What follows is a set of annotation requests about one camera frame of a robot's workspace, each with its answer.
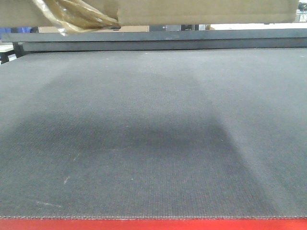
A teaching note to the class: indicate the brown cardboard carton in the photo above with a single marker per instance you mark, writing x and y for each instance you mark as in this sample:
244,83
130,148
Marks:
77,16

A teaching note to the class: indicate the dark grey conveyor belt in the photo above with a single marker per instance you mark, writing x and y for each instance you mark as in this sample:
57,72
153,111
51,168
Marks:
154,134

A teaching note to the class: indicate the red conveyor front edge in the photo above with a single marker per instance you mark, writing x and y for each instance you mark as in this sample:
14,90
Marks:
152,224

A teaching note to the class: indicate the black conveyor side frame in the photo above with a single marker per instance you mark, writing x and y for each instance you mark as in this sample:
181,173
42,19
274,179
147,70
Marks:
159,40

